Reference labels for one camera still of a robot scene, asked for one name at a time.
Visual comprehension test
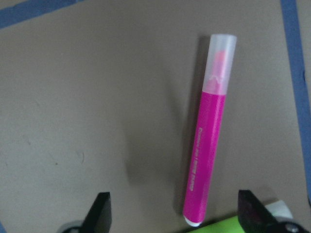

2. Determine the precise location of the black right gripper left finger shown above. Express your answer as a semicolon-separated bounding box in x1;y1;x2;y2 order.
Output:
81;192;112;233

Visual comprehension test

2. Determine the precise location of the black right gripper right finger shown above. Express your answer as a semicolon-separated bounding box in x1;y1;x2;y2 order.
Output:
237;190;278;233

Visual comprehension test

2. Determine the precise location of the pink highlighter pen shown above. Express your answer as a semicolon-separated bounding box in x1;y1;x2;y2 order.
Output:
183;34;237;227

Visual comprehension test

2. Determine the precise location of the green highlighter pen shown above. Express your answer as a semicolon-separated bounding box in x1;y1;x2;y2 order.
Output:
186;199;294;233

